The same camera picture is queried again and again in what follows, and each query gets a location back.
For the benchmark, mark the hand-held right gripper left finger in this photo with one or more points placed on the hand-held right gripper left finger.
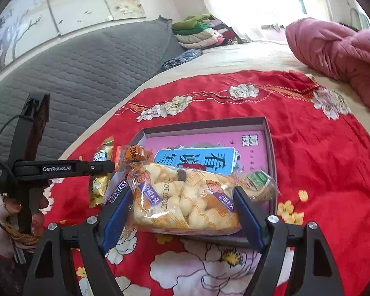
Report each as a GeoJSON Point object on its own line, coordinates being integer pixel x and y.
{"type": "Point", "coordinates": [115, 222]}

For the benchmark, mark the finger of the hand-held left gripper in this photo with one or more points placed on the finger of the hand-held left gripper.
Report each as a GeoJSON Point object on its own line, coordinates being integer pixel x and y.
{"type": "Point", "coordinates": [97, 167]}

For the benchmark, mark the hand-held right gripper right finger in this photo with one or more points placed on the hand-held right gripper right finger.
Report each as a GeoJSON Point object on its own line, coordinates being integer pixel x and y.
{"type": "Point", "coordinates": [248, 219]}

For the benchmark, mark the yellow cow print snack packet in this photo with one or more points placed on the yellow cow print snack packet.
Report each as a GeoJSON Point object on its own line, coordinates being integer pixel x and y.
{"type": "Point", "coordinates": [100, 188]}

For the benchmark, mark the brown chocolate bar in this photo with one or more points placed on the brown chocolate bar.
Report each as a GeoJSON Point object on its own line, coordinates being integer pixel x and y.
{"type": "Point", "coordinates": [117, 188]}

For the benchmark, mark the green label round cake packet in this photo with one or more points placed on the green label round cake packet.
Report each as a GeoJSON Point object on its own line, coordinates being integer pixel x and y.
{"type": "Point", "coordinates": [257, 183]}

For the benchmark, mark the orange snack packet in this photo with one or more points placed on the orange snack packet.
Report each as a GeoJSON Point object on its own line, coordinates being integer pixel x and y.
{"type": "Point", "coordinates": [135, 154]}

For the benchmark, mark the rice cracker packet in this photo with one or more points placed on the rice cracker packet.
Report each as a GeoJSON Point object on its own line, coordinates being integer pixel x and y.
{"type": "Point", "coordinates": [185, 203]}

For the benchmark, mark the grey cardboard box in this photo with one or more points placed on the grey cardboard box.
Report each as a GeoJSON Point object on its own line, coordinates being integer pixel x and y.
{"type": "Point", "coordinates": [270, 154]}

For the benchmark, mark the person's left hand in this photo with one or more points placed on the person's left hand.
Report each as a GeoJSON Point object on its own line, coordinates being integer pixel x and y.
{"type": "Point", "coordinates": [42, 204]}

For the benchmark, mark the red floral blanket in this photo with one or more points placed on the red floral blanket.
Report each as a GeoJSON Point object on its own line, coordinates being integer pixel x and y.
{"type": "Point", "coordinates": [320, 166]}

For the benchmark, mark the grey quilted headboard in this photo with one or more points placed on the grey quilted headboard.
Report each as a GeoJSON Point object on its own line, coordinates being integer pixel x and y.
{"type": "Point", "coordinates": [89, 77]}

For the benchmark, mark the dark floral cloth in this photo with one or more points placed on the dark floral cloth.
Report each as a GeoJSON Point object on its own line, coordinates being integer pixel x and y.
{"type": "Point", "coordinates": [185, 58]}

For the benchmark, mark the beige bedsheet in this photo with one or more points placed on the beige bedsheet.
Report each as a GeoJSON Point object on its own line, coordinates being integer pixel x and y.
{"type": "Point", "coordinates": [243, 58]}

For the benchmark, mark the stack of folded clothes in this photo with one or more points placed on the stack of folded clothes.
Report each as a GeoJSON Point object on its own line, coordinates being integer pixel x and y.
{"type": "Point", "coordinates": [197, 34]}

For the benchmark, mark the pink quilt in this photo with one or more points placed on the pink quilt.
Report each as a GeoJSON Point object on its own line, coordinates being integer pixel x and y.
{"type": "Point", "coordinates": [333, 49]}

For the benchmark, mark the white curtain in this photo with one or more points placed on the white curtain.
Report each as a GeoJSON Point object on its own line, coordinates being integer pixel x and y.
{"type": "Point", "coordinates": [228, 3]}

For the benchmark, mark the tree print wall panel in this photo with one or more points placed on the tree print wall panel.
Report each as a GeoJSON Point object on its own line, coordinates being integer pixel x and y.
{"type": "Point", "coordinates": [64, 3]}

